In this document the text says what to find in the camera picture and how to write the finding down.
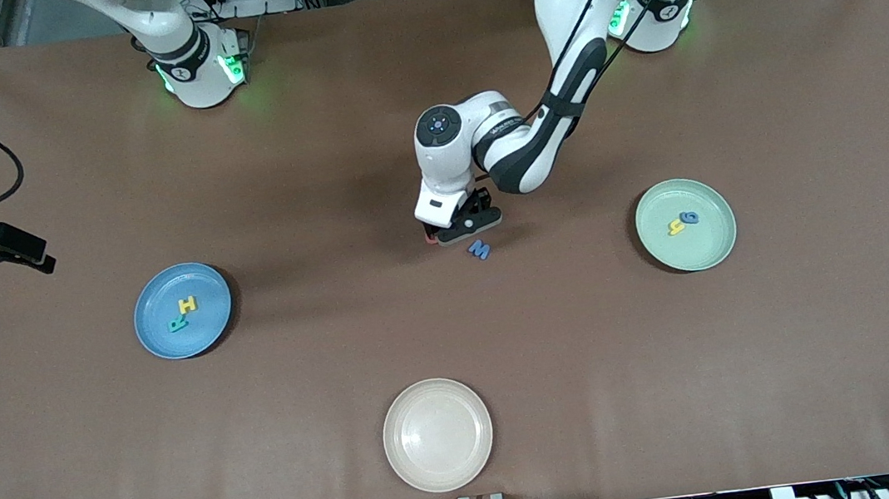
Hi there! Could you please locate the blue plate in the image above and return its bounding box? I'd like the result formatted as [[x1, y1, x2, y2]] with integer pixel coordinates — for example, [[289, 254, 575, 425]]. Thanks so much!
[[128, 258, 240, 365]]

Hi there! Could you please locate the green plate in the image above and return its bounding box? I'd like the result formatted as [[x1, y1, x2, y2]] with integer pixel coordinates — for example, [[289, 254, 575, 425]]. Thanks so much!
[[630, 172, 742, 278]]

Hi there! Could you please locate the beige plate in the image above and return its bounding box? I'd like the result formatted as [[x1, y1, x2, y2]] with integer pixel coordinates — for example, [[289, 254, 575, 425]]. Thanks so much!
[[378, 373, 500, 499]]

